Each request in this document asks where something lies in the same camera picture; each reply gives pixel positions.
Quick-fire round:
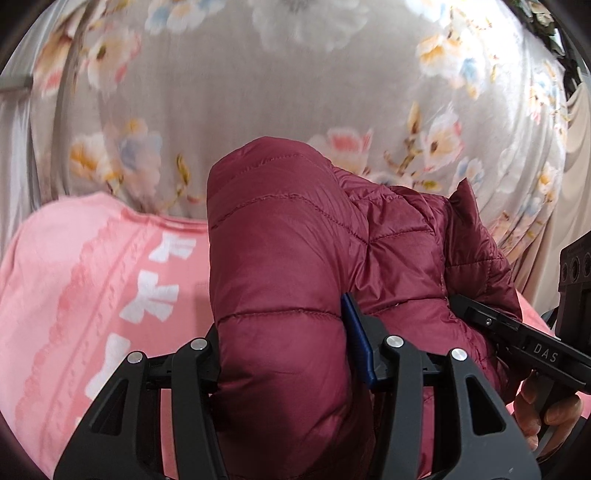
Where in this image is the grey floral bed sheet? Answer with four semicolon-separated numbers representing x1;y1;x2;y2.
28;0;572;278

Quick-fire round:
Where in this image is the pink bow-print blanket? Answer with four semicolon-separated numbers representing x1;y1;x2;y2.
0;191;557;480

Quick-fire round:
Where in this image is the person's right hand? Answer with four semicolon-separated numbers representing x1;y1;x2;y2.
512;373;585;454

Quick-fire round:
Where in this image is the maroon puffer jacket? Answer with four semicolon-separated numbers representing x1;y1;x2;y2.
206;137;524;480

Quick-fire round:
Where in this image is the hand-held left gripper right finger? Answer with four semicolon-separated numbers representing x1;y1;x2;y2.
340;292;542;480

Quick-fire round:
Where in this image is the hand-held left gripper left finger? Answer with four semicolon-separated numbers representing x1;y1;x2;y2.
53;322;223;480

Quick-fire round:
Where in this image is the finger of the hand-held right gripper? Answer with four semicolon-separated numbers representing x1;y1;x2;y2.
449;294;525;354

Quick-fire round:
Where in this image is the beige cloth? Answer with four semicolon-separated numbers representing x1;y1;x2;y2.
510;85;591;319

